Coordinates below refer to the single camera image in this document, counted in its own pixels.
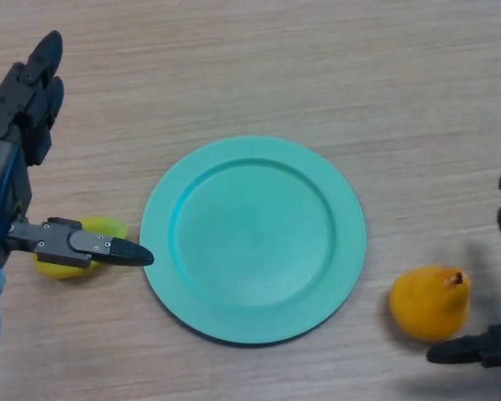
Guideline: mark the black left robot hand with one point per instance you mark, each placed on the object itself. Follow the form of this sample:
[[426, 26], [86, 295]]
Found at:
[[8, 188]]

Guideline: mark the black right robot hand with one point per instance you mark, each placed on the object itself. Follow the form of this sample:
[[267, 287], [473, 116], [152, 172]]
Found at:
[[492, 346]]

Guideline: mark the yellow orange pear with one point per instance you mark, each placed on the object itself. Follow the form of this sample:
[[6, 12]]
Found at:
[[428, 305]]

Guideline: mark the teal green round plate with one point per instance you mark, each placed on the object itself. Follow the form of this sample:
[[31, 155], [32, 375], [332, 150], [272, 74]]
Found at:
[[252, 242]]

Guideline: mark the yellow green starfruit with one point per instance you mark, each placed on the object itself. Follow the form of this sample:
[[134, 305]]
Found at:
[[106, 227]]

